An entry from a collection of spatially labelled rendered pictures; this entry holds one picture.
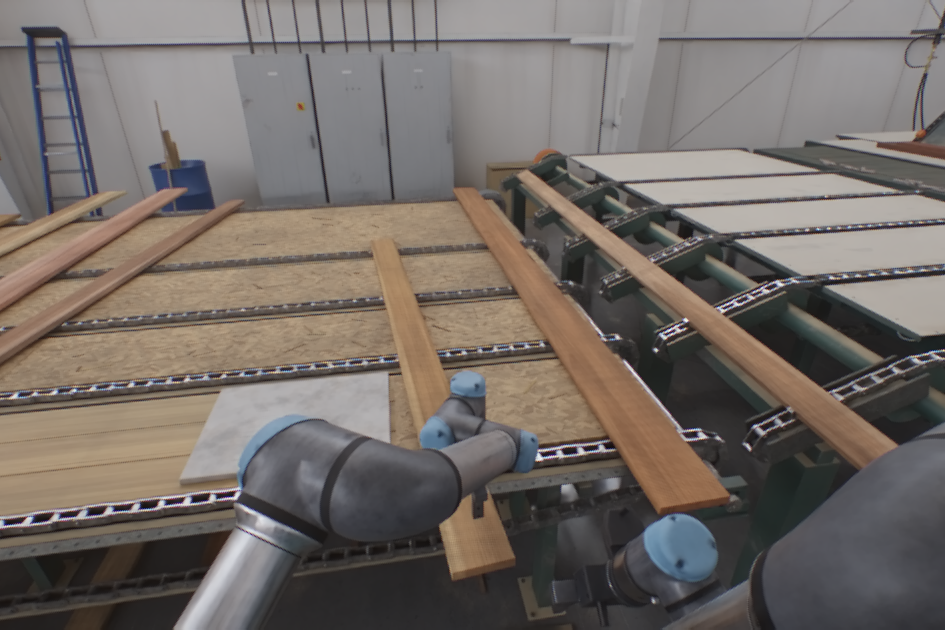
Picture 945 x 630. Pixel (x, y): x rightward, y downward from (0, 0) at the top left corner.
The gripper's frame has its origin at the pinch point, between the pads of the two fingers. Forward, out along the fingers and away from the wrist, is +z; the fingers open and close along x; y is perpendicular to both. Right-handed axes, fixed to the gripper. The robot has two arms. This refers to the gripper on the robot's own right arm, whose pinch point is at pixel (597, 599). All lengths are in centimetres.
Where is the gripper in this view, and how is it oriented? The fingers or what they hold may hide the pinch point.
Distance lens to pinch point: 97.4
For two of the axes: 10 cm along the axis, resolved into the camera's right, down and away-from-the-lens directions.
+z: -1.7, 6.4, 7.5
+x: 9.8, 0.3, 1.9
